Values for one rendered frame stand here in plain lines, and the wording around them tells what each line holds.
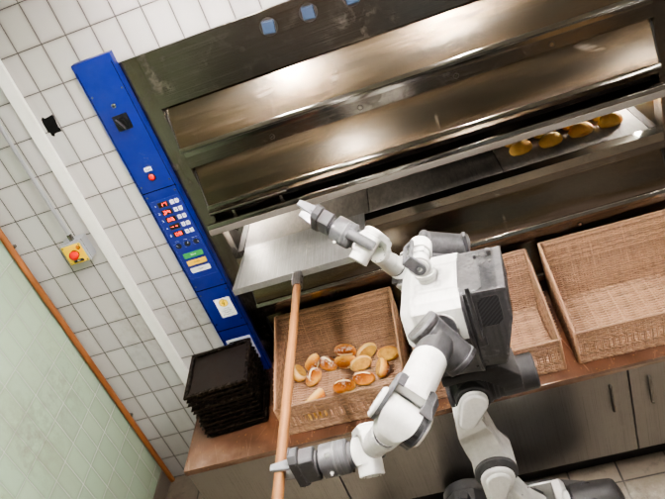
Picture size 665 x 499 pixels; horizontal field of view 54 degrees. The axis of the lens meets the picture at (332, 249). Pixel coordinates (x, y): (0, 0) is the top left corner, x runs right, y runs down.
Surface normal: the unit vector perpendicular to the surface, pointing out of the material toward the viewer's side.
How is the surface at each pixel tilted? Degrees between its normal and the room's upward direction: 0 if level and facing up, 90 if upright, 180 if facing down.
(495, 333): 90
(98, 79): 90
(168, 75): 90
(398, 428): 65
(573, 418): 90
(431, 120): 70
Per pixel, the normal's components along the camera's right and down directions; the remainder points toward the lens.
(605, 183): -0.11, 0.21
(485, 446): 0.00, 0.51
